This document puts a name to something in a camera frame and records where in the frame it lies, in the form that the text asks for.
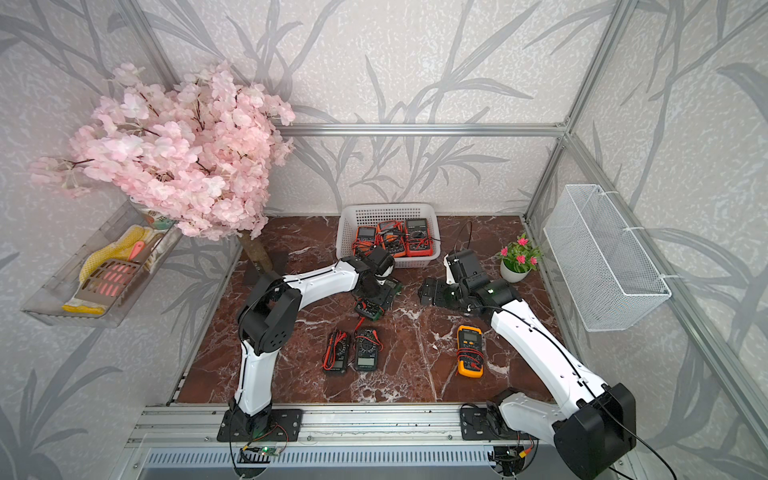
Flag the orange multimeter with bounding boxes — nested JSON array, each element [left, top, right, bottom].
[[377, 220, 407, 258], [352, 226, 379, 257]]

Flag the large red multimeter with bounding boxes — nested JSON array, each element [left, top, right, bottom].
[[405, 218, 433, 257]]

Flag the yellow multimeter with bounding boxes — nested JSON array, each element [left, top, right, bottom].
[[457, 325, 485, 379]]

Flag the dark grey green multimeter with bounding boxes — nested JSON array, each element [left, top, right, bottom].
[[355, 328, 383, 372]]

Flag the small black multimeter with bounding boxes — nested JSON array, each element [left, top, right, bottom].
[[322, 329, 350, 374]]

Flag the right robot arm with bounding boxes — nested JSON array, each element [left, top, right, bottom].
[[419, 249, 642, 479]]

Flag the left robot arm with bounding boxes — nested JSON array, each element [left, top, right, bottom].
[[217, 247, 395, 442]]

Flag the small potted pink flowers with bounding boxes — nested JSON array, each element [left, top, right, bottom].
[[497, 233, 541, 283]]

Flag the black metal tree base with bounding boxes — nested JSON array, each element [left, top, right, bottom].
[[243, 250, 289, 287]]

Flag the pink cherry blossom tree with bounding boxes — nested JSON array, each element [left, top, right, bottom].
[[29, 62, 296, 240]]

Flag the yellow mesh item on shelf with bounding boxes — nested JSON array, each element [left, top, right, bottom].
[[78, 225, 151, 284]]

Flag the brown pink slotted tool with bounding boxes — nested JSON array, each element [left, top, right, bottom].
[[74, 259, 141, 306]]

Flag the white wire wall basket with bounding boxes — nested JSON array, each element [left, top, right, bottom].
[[544, 184, 672, 332]]

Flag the clear acrylic wall shelf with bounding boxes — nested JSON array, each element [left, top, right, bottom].
[[21, 202, 181, 328]]

